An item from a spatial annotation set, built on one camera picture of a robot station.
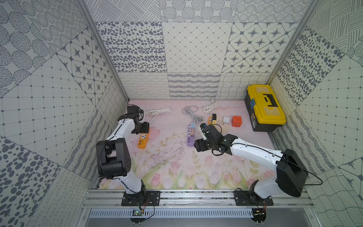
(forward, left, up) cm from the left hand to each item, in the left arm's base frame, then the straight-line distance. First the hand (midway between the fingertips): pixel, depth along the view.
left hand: (141, 128), depth 92 cm
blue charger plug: (+5, -34, -3) cm, 35 cm away
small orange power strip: (+12, -47, -7) cm, 49 cm away
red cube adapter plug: (+11, -66, -5) cm, 67 cm away
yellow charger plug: (+8, -49, -3) cm, 50 cm away
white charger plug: (+14, -60, -8) cm, 62 cm away
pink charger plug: (-1, -34, -5) cm, 34 cm away
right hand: (-11, -39, -1) cm, 41 cm away
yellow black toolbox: (+9, -82, +7) cm, 82 cm away
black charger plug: (+13, -50, -2) cm, 52 cm away
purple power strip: (-4, -33, -8) cm, 34 cm away
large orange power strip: (-6, 0, -7) cm, 9 cm away
